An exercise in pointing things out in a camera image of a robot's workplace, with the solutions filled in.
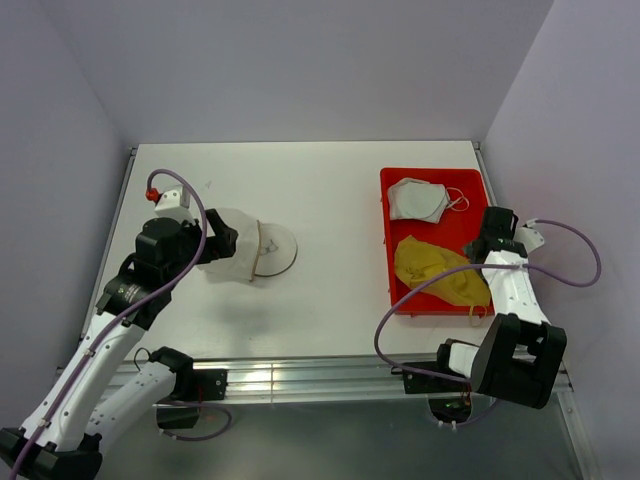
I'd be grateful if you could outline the yellow bra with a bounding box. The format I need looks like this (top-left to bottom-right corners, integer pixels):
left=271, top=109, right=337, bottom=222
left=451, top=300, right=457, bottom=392
left=393, top=234, right=494, bottom=327

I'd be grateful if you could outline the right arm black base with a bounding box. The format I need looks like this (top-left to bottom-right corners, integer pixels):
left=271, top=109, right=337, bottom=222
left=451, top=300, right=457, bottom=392
left=389, top=361, right=499, bottom=431

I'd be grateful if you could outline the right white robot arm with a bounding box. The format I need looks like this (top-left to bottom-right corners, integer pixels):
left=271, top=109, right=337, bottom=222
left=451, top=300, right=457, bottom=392
left=381, top=207, right=567, bottom=409

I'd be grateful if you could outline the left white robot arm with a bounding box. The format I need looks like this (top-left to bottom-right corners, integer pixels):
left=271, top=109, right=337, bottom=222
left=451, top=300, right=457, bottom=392
left=1, top=209, right=238, bottom=479

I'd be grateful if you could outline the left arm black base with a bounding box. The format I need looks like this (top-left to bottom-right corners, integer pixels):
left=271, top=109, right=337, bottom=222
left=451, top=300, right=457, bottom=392
left=156, top=368, right=233, bottom=442

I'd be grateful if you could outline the white folded bra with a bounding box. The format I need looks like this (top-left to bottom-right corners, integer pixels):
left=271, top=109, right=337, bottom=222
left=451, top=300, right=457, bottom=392
left=387, top=178, right=470, bottom=224

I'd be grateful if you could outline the red plastic tray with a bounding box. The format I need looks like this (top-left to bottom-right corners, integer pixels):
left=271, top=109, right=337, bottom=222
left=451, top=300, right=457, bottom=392
left=380, top=167, right=493, bottom=316

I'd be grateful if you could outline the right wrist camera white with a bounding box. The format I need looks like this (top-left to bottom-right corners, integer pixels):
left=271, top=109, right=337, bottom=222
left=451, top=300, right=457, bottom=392
left=514, top=219, right=545, bottom=255

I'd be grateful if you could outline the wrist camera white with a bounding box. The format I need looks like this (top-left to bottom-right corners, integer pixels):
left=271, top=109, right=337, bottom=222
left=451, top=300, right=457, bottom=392
left=514, top=219, right=545, bottom=255
left=145, top=186, right=194, bottom=224

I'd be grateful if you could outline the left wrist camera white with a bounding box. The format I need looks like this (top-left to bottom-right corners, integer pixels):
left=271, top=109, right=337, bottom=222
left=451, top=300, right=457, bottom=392
left=145, top=186, right=194, bottom=224

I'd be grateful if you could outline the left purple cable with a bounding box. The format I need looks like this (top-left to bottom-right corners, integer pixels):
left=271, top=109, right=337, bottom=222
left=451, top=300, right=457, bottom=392
left=7, top=169, right=234, bottom=479

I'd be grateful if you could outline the purple cable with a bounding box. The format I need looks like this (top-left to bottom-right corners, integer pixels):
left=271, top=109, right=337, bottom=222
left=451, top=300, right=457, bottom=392
left=374, top=218, right=602, bottom=429
left=7, top=169, right=234, bottom=479

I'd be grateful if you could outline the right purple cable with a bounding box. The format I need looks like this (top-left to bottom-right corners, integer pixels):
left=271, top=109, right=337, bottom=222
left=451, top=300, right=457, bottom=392
left=374, top=218, right=602, bottom=429

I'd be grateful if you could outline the aluminium rail frame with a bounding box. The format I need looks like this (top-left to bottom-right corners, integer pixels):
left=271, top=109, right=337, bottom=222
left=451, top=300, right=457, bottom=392
left=29, top=142, right=601, bottom=480

